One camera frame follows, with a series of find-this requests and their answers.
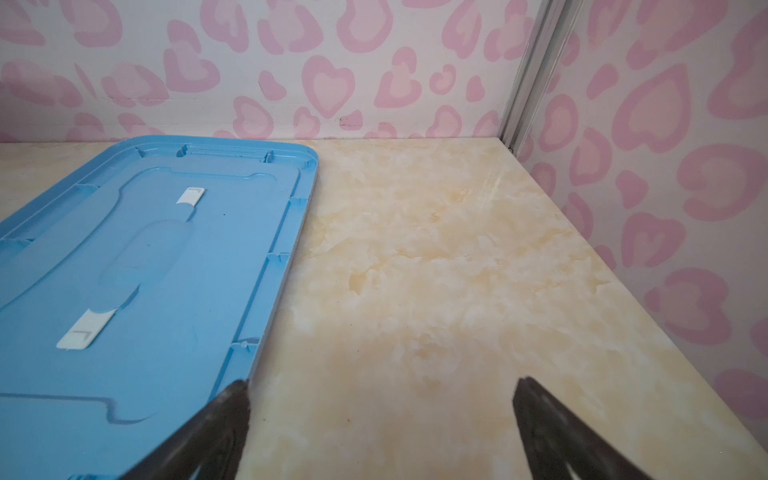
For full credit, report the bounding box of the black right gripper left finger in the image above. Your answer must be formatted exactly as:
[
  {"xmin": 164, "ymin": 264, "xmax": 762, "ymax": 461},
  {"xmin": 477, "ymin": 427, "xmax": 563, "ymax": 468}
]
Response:
[{"xmin": 122, "ymin": 380, "xmax": 250, "ymax": 479}]

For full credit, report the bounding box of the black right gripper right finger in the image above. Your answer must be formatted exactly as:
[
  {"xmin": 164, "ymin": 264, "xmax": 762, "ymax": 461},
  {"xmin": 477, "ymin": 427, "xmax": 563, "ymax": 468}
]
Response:
[{"xmin": 512, "ymin": 377, "xmax": 650, "ymax": 480}]

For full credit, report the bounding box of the blue plastic bin lid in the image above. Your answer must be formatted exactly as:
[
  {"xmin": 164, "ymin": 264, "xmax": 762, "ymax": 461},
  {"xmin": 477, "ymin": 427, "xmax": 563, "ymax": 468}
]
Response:
[{"xmin": 1, "ymin": 135, "xmax": 319, "ymax": 479}]

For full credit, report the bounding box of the aluminium corner frame post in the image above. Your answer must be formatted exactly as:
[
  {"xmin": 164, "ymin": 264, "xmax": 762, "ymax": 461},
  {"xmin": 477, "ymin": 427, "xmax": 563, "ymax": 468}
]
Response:
[{"xmin": 499, "ymin": 0, "xmax": 583, "ymax": 156}]

